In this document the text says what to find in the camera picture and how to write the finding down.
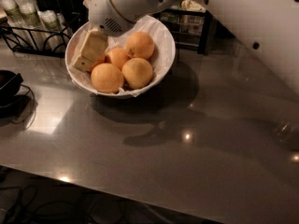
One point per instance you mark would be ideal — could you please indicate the right paper cup stack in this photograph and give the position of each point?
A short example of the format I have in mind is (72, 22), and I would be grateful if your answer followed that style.
(51, 24)

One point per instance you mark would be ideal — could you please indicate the middle paper cup stack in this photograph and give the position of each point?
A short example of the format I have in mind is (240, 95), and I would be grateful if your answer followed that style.
(33, 25)

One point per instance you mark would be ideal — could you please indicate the black object at left edge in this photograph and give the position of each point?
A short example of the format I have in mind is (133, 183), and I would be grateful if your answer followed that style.
(17, 101)

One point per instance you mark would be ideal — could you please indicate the black wire cup rack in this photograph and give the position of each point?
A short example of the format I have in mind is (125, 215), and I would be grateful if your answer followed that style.
(12, 42)

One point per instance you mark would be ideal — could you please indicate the left paper cup stack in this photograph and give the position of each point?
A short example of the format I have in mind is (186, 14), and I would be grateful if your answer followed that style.
(15, 20)

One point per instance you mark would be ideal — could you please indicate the paper cup stack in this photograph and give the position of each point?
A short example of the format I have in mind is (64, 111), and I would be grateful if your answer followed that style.
(51, 24)
(33, 25)
(15, 20)

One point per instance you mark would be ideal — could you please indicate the white bowl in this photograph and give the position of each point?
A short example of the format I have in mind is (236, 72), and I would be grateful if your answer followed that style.
(162, 38)

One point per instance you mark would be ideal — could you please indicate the clear plastic bowl liner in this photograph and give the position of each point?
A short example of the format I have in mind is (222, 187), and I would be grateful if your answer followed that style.
(155, 28)

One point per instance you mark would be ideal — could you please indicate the cream packet stack right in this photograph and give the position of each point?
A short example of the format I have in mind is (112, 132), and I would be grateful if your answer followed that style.
(191, 5)

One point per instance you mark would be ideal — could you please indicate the black condiment shelf rack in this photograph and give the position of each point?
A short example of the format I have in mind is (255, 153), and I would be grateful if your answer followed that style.
(189, 29)

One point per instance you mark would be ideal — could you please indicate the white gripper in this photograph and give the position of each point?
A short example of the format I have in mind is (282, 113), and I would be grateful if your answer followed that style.
(104, 14)

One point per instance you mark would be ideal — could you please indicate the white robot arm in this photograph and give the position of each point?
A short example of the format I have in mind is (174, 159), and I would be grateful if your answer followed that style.
(268, 28)

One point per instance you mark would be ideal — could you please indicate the middle small orange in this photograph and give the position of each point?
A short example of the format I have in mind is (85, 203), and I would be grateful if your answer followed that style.
(117, 57)

